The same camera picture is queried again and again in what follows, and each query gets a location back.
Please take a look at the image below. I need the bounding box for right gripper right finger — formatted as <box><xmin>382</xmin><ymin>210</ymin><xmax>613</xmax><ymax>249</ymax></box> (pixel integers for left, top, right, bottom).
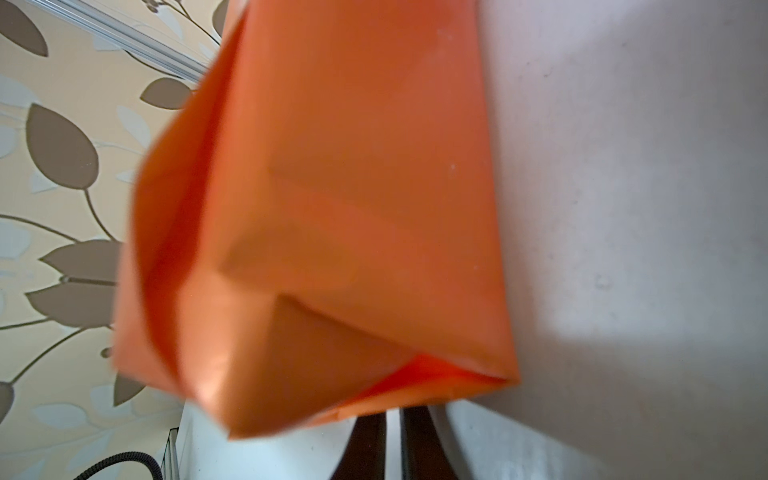
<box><xmin>400</xmin><ymin>406</ymin><xmax>458</xmax><ymax>480</ymax></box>

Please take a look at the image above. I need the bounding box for yellow orange wrapping paper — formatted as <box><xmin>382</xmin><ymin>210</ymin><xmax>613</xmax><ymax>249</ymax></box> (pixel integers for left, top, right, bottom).
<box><xmin>113</xmin><ymin>1</ymin><xmax>520</xmax><ymax>438</ymax></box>

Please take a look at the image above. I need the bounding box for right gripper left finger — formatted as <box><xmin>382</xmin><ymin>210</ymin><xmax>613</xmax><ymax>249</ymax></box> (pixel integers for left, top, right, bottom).
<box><xmin>330</xmin><ymin>413</ymin><xmax>387</xmax><ymax>480</ymax></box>

